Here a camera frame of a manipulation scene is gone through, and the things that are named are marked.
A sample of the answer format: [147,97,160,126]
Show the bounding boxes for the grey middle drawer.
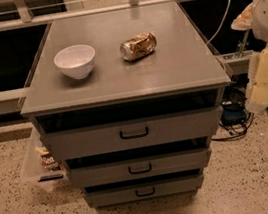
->
[68,147,212,188]

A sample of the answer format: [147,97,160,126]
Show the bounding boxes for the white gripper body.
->
[245,44,268,113]

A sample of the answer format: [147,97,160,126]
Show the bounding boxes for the grey bottom drawer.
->
[84,174,204,208]

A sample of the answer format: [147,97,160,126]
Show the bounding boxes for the grey drawer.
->
[41,107,223,161]
[84,174,204,208]
[68,147,212,188]

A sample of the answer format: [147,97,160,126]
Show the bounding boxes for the crushed gold soda can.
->
[120,32,157,62]

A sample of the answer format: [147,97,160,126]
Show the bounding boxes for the metal diagonal strut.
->
[233,30,250,59]

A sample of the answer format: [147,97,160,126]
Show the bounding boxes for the white power cable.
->
[198,0,240,47]

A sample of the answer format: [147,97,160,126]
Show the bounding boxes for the black floor cables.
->
[204,85,258,144]

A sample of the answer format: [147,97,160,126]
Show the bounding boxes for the clear plastic storage bin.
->
[20,129,69,192]

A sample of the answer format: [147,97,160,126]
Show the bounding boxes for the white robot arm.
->
[231,0,268,113]

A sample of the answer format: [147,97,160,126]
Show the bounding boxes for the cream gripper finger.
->
[230,4,253,31]

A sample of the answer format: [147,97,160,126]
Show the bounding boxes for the white ceramic bowl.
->
[54,44,96,80]

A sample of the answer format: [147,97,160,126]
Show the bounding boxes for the blue electronic box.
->
[221,103,247,126]

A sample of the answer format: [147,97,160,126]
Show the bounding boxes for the grey drawer cabinet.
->
[21,2,230,196]

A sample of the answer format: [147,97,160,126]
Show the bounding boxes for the grey top drawer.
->
[41,107,223,161]

